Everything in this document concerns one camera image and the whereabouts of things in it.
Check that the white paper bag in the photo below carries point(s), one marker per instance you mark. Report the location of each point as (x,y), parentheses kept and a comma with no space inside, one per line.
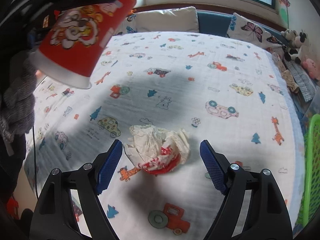
(157,150)

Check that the pink plush toy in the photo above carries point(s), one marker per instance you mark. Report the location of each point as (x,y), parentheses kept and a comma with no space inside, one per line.
(311,67)

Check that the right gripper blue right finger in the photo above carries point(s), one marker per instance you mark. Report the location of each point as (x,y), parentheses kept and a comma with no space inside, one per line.
(211,160)

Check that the green plastic trash basket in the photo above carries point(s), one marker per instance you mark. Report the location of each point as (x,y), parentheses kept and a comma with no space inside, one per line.
(310,200)

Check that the cow plush toy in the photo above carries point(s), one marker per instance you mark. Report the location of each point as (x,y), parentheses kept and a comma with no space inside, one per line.
(298,45)

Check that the grey sleeve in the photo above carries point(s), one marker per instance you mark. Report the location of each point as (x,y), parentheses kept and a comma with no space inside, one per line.
(17,104)

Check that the crumpled beige cloth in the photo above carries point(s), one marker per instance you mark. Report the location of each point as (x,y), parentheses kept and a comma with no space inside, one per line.
(285,74)

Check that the patterned grey cloth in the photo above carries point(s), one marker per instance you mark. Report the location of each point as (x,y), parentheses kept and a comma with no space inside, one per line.
(306,85)

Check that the beige cushion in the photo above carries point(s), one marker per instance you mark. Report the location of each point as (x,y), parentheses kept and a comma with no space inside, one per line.
(179,19)

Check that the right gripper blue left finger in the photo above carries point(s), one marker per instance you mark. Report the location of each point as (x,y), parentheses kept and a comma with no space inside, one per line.
(105,165)

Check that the butterfly print pillow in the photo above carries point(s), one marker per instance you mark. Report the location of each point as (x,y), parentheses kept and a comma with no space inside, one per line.
(243,29)

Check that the printed white table cloth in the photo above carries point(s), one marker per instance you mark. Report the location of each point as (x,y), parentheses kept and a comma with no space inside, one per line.
(227,92)

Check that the red cartoon paper cup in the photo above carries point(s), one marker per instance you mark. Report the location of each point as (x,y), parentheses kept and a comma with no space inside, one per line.
(71,49)

